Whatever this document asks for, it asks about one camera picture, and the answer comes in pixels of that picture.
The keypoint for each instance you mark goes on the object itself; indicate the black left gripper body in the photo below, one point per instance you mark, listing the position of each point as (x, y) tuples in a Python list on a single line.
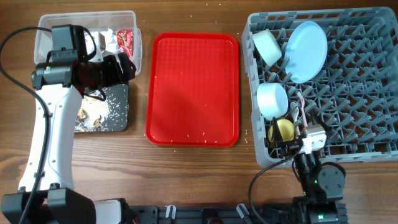
[(107, 73)]

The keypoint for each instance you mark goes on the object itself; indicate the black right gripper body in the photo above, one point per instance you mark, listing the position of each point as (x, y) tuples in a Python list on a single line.
[(290, 147)]

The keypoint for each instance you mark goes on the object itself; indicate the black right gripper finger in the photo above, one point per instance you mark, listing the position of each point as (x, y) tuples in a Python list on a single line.
[(316, 119), (276, 135)]

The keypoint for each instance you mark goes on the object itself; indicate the yellow cup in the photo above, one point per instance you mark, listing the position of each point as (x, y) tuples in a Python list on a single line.
[(286, 128)]

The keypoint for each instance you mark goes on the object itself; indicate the white napkin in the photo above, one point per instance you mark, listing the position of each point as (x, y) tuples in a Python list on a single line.
[(104, 43)]

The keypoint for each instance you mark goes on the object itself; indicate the red snack wrapper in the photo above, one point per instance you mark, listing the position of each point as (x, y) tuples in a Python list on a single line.
[(125, 42)]

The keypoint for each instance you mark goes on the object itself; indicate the light blue bowl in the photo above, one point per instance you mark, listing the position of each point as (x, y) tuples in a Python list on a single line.
[(272, 100)]

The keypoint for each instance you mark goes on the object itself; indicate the food leftovers with rice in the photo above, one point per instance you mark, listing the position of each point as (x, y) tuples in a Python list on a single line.
[(96, 113)]

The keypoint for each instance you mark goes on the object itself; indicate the light blue plate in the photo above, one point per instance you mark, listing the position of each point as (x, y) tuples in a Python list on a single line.
[(306, 52)]

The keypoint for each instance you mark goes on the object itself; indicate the green bowl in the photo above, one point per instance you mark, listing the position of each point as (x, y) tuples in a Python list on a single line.
[(267, 46)]

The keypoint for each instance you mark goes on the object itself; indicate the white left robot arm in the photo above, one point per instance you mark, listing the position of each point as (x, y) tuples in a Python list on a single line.
[(45, 193)]

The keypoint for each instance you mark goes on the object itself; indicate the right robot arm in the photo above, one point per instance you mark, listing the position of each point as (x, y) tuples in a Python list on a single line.
[(322, 183)]

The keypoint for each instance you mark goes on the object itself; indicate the grey dishwasher rack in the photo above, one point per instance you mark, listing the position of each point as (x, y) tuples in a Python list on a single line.
[(355, 92)]

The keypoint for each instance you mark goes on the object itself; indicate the clear plastic bin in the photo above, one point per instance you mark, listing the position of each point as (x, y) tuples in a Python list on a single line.
[(98, 21)]

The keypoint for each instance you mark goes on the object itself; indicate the black tray bin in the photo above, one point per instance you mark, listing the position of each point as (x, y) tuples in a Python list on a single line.
[(115, 109)]

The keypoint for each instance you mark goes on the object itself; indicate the red serving tray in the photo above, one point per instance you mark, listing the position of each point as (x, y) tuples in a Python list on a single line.
[(193, 95)]

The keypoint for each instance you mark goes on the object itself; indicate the black mounting rail base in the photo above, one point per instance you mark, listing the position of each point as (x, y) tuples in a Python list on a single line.
[(202, 214)]

